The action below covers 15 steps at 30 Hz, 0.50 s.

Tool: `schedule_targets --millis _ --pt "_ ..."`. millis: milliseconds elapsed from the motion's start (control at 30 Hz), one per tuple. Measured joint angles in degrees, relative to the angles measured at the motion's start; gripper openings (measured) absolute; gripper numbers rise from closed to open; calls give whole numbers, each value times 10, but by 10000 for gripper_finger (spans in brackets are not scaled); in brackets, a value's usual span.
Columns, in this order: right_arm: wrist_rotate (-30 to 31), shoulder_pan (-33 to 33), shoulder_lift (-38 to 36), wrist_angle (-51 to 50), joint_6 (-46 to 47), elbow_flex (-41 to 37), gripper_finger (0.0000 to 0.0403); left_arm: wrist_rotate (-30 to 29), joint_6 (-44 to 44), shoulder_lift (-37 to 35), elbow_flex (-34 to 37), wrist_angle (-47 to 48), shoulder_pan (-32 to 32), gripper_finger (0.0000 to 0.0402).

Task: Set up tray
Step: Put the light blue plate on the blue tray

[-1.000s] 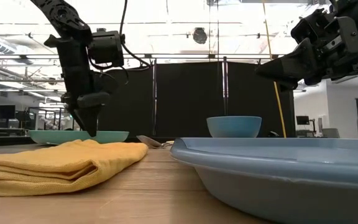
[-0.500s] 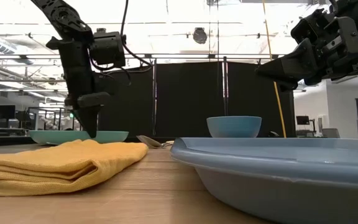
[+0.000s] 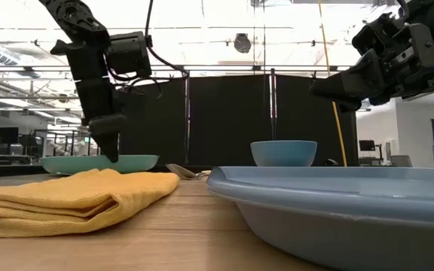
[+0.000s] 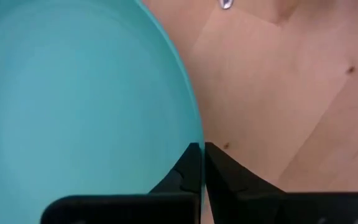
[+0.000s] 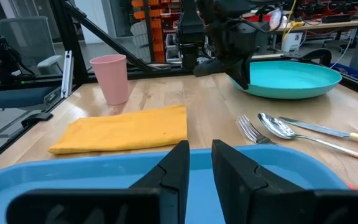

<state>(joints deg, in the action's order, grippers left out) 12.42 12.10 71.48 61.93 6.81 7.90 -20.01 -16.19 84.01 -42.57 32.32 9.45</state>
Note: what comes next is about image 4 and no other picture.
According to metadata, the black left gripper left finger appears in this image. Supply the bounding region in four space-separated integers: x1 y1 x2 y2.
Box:
40 142 202 224

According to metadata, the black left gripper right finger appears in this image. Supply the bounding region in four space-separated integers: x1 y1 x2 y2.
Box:
204 142 358 224

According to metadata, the teal green plate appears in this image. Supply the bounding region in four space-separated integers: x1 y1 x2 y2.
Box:
0 0 205 224

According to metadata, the orange-handled metal spoon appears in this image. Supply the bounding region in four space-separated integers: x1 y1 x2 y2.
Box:
218 0 235 11

